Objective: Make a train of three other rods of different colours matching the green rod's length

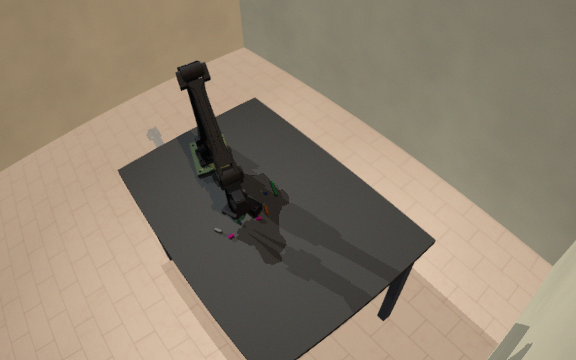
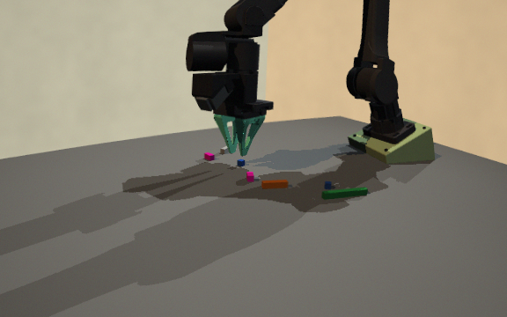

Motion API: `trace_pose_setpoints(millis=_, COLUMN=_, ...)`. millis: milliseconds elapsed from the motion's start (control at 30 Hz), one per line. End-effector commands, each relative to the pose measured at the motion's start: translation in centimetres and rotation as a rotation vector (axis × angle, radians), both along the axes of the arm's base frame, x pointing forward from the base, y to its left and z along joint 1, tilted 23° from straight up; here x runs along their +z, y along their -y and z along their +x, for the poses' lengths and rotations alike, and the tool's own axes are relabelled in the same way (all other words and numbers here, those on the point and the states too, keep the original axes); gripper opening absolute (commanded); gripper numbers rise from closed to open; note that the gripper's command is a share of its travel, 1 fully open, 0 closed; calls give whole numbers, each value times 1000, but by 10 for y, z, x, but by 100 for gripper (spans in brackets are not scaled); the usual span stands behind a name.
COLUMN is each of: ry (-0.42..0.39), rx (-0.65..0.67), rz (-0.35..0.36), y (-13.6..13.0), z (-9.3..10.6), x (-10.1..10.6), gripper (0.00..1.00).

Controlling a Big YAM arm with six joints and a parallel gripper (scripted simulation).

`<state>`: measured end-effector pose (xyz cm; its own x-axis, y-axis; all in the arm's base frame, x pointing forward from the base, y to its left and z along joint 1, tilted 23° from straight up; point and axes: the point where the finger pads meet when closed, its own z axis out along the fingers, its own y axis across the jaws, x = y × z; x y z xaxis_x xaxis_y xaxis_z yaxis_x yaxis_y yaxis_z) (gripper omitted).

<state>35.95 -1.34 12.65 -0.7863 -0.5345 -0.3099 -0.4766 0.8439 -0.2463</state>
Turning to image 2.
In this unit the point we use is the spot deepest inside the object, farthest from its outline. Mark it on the green rod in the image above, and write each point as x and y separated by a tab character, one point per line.
340	193

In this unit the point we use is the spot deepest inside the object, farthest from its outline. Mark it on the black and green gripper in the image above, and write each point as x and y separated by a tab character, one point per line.
242	120

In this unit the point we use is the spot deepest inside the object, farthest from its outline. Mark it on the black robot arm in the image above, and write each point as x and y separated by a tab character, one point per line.
208	51

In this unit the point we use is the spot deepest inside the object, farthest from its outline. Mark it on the orange rod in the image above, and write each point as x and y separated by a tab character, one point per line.
274	184

